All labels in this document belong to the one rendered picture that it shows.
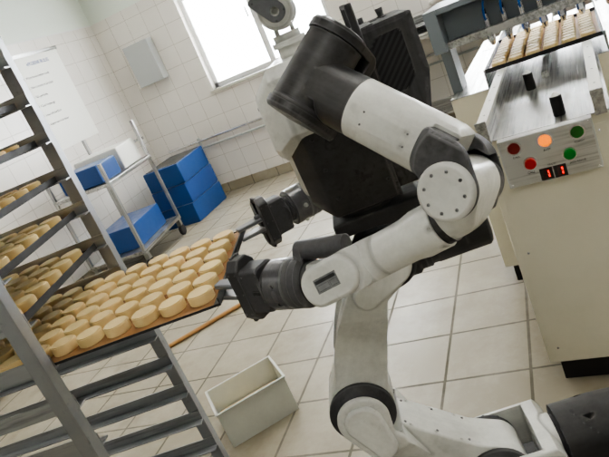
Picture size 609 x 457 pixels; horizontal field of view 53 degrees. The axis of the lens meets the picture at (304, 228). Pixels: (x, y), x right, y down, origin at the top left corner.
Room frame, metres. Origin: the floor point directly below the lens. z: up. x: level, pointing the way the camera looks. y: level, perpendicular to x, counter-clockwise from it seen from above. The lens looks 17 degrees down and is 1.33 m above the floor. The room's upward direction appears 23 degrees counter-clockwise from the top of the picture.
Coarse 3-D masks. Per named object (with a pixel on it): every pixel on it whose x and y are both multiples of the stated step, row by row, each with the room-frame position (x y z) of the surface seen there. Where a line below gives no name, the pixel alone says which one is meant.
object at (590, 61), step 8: (576, 8) 2.81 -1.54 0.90; (584, 48) 1.97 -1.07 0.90; (592, 48) 1.92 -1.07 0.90; (584, 56) 1.86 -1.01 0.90; (592, 56) 1.82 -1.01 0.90; (592, 64) 1.73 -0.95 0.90; (592, 72) 1.65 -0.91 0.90; (592, 80) 1.57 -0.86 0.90; (600, 80) 1.54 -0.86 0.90; (592, 88) 1.50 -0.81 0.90; (600, 88) 1.45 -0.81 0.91; (592, 96) 1.46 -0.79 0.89; (600, 96) 1.46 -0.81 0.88; (600, 104) 1.46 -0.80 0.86; (600, 112) 1.46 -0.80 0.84
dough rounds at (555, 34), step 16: (576, 16) 2.59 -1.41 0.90; (592, 16) 2.44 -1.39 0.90; (544, 32) 2.56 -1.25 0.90; (560, 32) 2.41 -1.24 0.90; (576, 32) 2.27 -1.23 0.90; (592, 32) 2.08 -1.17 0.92; (512, 48) 2.39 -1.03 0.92; (528, 48) 2.25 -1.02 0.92; (544, 48) 2.17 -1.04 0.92; (496, 64) 2.24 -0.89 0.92
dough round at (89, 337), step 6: (84, 330) 1.12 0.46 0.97; (90, 330) 1.10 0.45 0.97; (96, 330) 1.09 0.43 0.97; (102, 330) 1.10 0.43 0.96; (78, 336) 1.10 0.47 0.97; (84, 336) 1.08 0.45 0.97; (90, 336) 1.08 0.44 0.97; (96, 336) 1.08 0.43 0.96; (102, 336) 1.09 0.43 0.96; (78, 342) 1.08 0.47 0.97; (84, 342) 1.07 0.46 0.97; (90, 342) 1.07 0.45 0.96; (96, 342) 1.08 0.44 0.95
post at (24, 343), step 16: (0, 288) 1.04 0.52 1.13; (0, 304) 1.02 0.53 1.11; (0, 320) 1.03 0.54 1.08; (16, 320) 1.03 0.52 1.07; (16, 336) 1.02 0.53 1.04; (32, 336) 1.04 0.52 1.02; (16, 352) 1.03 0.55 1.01; (32, 352) 1.02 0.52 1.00; (32, 368) 1.03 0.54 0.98; (48, 368) 1.03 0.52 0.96; (48, 384) 1.02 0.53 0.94; (64, 384) 1.05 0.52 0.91; (48, 400) 1.03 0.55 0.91; (64, 400) 1.03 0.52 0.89; (64, 416) 1.03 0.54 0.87; (80, 416) 1.04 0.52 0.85; (80, 432) 1.02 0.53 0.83; (80, 448) 1.03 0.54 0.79; (96, 448) 1.03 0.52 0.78
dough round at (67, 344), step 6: (66, 336) 1.12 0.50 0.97; (72, 336) 1.11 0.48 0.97; (60, 342) 1.11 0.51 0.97; (66, 342) 1.09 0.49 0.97; (72, 342) 1.10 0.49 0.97; (54, 348) 1.09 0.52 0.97; (60, 348) 1.08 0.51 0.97; (66, 348) 1.09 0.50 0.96; (72, 348) 1.09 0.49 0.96; (54, 354) 1.09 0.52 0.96; (60, 354) 1.08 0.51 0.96; (66, 354) 1.09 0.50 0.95
